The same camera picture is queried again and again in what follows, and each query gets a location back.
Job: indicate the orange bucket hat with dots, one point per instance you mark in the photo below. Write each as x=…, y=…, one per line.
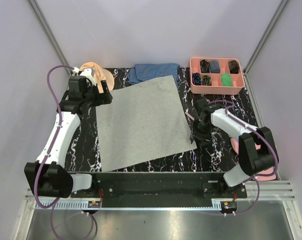
x=98, y=74

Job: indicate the green rolled sock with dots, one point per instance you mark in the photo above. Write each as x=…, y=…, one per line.
x=226, y=80

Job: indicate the pink compartment tray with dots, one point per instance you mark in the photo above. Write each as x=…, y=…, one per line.
x=216, y=88

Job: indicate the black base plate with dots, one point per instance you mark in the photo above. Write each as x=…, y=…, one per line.
x=199, y=184

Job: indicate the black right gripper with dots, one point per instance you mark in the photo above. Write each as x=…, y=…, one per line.
x=205, y=138

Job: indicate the blue checkered cloth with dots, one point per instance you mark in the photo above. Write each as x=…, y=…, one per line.
x=144, y=72

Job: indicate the black patterned sock top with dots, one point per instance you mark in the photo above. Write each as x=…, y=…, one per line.
x=205, y=66

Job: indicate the aluminium front rail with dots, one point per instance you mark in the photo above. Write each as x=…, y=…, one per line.
x=250, y=192

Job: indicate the dark brown rolled sock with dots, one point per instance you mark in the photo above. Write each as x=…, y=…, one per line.
x=234, y=67

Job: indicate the pink handled knife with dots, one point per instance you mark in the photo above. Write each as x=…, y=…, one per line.
x=189, y=116

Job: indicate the pink baseball cap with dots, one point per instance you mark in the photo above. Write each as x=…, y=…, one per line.
x=263, y=175

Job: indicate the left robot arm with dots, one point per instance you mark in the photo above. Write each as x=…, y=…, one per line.
x=47, y=176

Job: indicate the yellow patterned rolled sock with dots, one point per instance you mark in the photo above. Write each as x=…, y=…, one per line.
x=206, y=80

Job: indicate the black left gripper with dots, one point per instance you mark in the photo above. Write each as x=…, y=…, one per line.
x=102, y=98

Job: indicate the grey cloth napkin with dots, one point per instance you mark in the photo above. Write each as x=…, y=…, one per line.
x=144, y=122

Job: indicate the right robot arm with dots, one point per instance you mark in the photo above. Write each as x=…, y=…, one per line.
x=257, y=153

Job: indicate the blue grey rolled sock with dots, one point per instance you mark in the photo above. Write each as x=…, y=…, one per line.
x=214, y=67

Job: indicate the blue dotted rolled sock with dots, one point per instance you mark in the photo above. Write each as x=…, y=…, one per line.
x=197, y=79

